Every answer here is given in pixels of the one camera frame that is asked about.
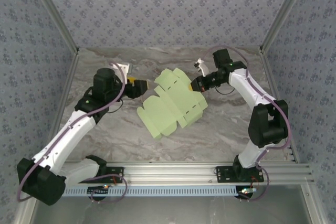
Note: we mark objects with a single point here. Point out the light green paper box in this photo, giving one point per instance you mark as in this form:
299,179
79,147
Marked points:
170,103

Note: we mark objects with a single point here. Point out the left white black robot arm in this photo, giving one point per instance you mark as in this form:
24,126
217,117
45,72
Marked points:
78,127

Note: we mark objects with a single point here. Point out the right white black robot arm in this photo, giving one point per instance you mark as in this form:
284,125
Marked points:
252,87

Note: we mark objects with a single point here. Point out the left small circuit board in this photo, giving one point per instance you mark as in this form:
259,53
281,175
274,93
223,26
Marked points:
98,190

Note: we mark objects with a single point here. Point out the small circuit board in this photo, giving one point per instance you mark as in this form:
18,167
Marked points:
98,190
246,191

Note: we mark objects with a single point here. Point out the right small circuit board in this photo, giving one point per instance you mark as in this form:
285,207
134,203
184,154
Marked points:
246,191

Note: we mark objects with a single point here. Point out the grey metal panel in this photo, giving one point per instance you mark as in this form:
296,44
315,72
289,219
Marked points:
170,211

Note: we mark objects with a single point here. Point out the aluminium table side rail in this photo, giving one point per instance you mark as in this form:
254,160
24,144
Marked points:
281,98
64,98

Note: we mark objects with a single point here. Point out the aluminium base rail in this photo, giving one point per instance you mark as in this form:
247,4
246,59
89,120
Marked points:
170,172

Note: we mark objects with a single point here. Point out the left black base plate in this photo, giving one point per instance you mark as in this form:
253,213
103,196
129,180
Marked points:
115,172

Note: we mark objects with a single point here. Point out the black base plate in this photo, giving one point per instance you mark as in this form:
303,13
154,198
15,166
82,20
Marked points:
223,174
115,172

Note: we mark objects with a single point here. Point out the aluminium frame post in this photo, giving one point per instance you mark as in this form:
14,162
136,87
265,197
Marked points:
52,11
286,11

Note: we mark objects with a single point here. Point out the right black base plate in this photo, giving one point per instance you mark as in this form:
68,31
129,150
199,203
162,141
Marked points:
223,174

